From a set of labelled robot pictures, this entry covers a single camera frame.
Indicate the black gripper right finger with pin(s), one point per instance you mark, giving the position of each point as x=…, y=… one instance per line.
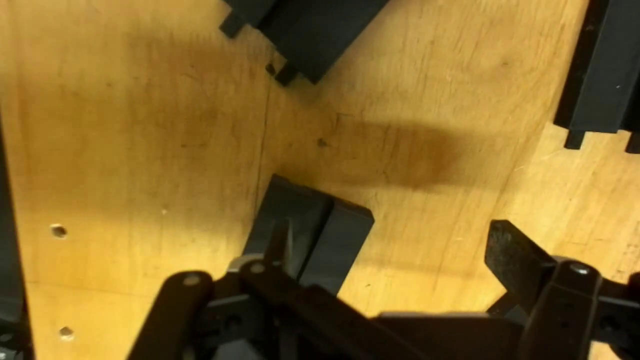
x=516, y=261

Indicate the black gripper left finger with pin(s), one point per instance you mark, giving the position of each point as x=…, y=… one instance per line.
x=276, y=257

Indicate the black grooved track piece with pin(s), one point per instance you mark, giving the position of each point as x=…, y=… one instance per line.
x=601, y=67
x=341, y=241
x=313, y=32

